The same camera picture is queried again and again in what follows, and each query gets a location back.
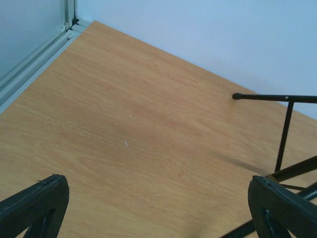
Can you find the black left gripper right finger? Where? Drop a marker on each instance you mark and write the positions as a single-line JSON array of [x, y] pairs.
[[279, 213]]

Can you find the aluminium frame rail left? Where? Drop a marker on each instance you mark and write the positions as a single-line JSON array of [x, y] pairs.
[[33, 33]]

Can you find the black tripod music stand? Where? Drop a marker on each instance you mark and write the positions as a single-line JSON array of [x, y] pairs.
[[279, 175]]

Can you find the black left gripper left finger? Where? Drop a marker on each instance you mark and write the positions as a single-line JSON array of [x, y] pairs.
[[38, 210]]

